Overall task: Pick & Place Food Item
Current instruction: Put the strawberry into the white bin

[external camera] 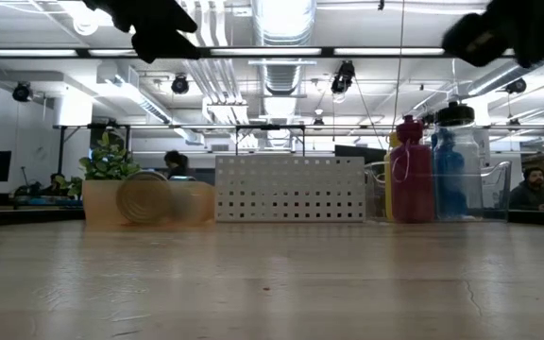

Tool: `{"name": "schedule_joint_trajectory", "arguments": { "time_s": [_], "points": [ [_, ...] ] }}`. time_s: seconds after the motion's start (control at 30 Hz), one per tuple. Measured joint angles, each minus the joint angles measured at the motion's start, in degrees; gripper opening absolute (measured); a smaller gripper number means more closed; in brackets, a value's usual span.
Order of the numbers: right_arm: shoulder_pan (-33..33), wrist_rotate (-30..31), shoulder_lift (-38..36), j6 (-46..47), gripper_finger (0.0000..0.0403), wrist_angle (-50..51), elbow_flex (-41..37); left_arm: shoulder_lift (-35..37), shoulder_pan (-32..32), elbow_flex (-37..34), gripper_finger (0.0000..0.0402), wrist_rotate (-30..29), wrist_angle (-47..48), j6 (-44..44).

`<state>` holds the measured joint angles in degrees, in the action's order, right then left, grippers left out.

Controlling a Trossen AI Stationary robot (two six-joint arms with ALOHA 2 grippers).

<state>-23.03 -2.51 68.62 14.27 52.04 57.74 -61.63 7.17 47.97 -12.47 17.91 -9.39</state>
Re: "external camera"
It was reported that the person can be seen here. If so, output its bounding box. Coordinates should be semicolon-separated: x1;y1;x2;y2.
508;165;544;212
40;170;71;197
162;149;191;181

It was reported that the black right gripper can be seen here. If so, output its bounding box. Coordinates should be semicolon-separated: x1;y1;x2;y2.
441;0;544;70

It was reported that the white round pillar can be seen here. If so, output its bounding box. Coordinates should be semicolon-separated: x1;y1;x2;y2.
474;127;493;169

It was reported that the green artificial plant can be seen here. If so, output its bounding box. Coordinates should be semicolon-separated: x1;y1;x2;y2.
57;131;145;199

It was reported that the yellow plastic squeeze bottle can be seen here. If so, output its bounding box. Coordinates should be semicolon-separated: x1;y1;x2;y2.
383;131;401;222

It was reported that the white perforated metal basket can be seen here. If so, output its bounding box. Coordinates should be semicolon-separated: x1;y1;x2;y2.
214;156;366;224

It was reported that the black ceiling light rail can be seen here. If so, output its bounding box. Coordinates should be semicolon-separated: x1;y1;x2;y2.
0;45;544;60

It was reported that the black ceiling lamp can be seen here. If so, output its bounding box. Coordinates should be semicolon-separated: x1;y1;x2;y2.
505;76;529;95
331;59;356;95
11;82;34;104
170;73;191;95

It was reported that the blue plastic squeeze bottle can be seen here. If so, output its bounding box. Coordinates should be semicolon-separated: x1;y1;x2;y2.
431;127;468;219

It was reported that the blue solid white tuna can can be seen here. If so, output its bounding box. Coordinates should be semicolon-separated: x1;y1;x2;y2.
115;170;175;226

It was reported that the black aluminium table frame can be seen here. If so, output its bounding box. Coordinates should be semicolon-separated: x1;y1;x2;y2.
0;206;86;229
507;209;544;229

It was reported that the clear bottle with black cap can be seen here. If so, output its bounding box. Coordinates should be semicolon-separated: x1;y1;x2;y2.
433;101;485;223

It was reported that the clear plastic tray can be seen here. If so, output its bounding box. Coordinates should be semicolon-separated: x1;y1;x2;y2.
365;161;513;223

